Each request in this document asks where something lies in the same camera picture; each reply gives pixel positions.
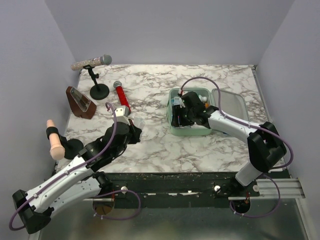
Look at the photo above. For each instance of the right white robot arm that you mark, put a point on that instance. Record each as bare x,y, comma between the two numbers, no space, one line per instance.
265,149

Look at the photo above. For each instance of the black microphone stand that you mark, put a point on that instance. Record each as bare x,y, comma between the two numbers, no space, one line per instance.
99,91

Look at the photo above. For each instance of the brown wooden metronome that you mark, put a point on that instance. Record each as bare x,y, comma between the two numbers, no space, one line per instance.
80,105

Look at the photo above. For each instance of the black round stand base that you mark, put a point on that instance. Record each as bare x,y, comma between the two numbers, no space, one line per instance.
72,147

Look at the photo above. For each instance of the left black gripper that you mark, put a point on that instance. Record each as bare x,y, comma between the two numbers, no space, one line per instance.
135,131

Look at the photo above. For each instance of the pink beige microphone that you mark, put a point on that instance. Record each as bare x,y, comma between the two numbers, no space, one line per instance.
57,151

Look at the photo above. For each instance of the clear zip bag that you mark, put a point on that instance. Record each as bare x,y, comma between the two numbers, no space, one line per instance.
139,124

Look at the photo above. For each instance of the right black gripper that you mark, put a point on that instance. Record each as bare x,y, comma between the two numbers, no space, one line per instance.
177,110

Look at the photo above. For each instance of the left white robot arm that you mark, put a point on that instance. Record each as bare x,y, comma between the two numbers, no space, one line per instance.
79,180

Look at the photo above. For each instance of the red handheld microphone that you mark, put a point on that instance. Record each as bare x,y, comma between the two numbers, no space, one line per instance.
121,95

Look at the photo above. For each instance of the glitter microphone on stand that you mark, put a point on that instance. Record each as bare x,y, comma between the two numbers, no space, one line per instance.
93,62

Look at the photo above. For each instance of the white green-cap medicine bottle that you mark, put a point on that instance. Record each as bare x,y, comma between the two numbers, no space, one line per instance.
203,99

